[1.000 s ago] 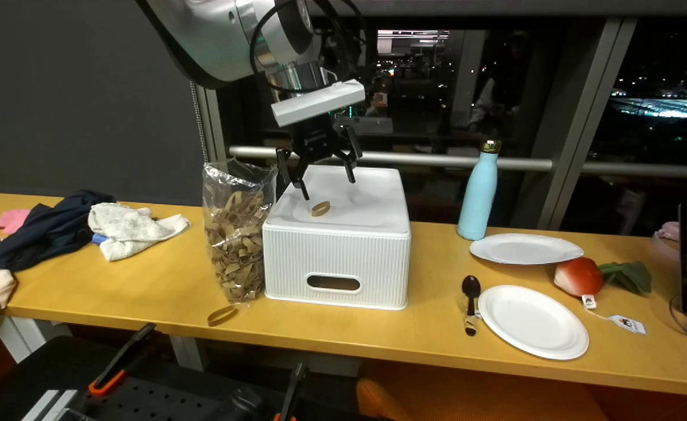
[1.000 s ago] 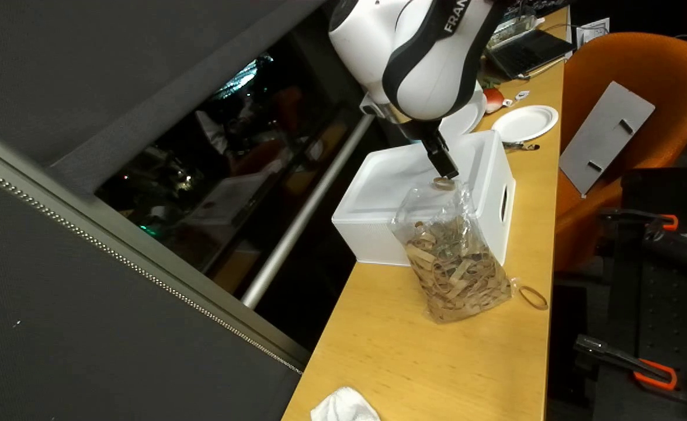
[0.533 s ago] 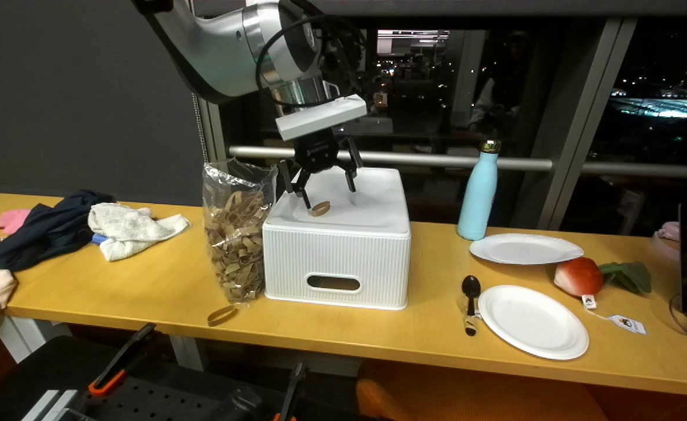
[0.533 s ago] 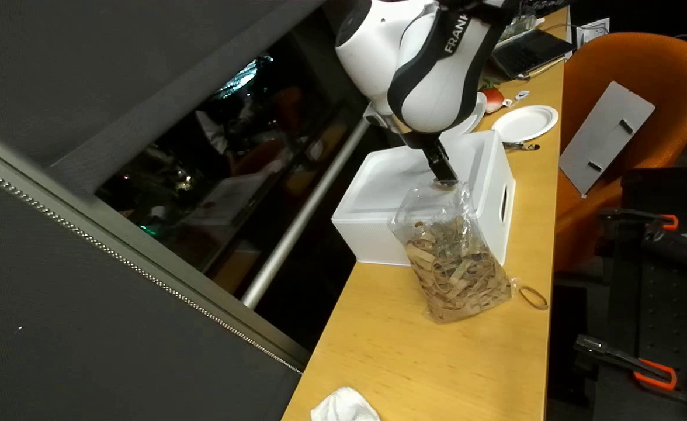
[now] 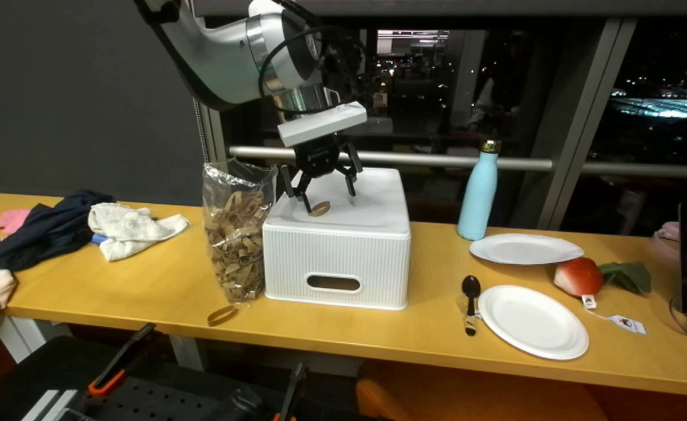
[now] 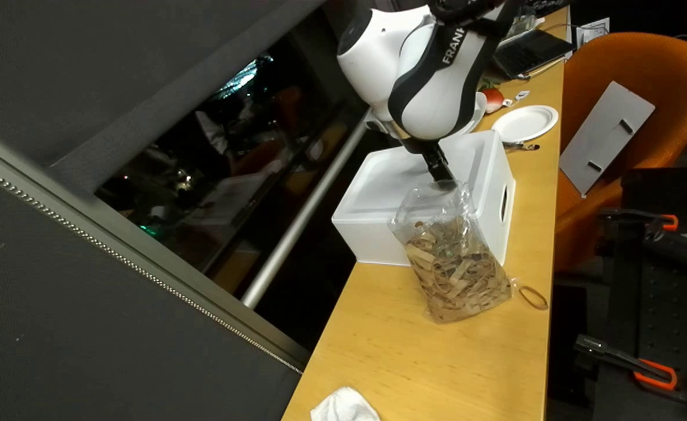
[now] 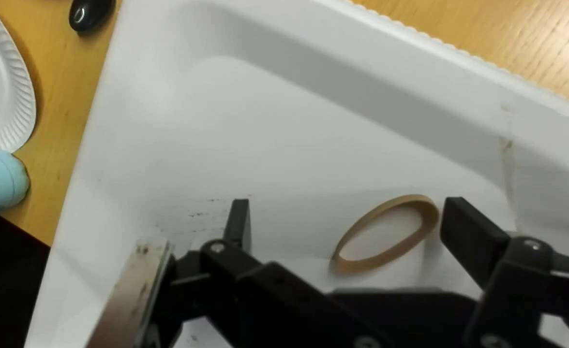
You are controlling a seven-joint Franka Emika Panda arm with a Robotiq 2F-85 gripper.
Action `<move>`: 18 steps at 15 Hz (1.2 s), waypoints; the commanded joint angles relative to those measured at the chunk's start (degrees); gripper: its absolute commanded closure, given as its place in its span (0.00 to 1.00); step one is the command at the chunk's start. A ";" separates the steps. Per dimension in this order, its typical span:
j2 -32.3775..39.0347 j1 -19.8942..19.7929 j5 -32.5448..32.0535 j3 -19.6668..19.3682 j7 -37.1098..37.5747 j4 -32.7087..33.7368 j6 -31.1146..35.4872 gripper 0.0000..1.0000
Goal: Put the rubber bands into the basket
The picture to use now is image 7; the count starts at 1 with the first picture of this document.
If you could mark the white plastic basket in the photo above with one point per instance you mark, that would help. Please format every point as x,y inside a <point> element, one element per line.
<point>266,127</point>

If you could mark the tan rubber band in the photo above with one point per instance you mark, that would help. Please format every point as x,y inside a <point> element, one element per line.
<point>363,263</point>

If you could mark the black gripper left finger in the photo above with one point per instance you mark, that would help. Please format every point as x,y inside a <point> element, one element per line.
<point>239,224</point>

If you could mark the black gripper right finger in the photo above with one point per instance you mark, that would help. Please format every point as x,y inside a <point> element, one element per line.
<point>471,237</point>

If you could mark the grey metal mount strip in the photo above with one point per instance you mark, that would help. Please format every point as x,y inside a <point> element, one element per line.
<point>136,290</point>

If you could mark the black plastic spoon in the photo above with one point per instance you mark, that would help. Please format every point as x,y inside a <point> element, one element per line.
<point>92,13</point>

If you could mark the white paper plate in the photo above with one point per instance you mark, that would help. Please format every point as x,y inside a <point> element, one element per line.
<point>1,96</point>

